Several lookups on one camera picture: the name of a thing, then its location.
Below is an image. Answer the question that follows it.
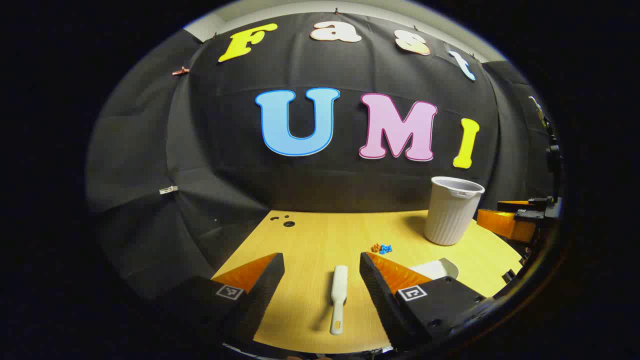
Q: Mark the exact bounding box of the white ribbed garbage bin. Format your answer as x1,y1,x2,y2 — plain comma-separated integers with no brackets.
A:
424,176,486,247

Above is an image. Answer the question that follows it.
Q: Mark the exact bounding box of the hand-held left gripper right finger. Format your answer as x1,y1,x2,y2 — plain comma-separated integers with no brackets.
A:
360,252,496,352

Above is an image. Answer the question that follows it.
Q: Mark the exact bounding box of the white dustpan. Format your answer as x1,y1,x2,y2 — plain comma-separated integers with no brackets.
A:
407,257,460,282

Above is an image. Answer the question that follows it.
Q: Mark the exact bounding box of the small white broom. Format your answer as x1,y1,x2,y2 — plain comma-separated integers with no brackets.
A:
329,265,349,336

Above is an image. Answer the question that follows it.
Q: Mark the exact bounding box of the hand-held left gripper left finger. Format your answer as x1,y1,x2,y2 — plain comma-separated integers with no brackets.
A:
150,252,286,351

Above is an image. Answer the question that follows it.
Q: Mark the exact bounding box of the wooden desktop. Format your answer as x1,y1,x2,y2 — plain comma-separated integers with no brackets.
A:
211,210,523,355

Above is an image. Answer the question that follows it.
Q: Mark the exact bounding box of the black backdrop cloth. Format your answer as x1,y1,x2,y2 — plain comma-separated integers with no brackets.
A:
85,11,556,301

